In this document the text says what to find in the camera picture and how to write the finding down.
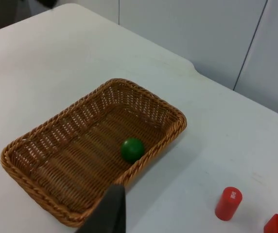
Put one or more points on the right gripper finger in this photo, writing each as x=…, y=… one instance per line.
x=112, y=213

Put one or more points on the brown wicker basket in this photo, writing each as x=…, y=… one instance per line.
x=80, y=155

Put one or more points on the red cylinder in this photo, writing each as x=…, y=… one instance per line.
x=227, y=204

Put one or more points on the green ball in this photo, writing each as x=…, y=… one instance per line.
x=132, y=150

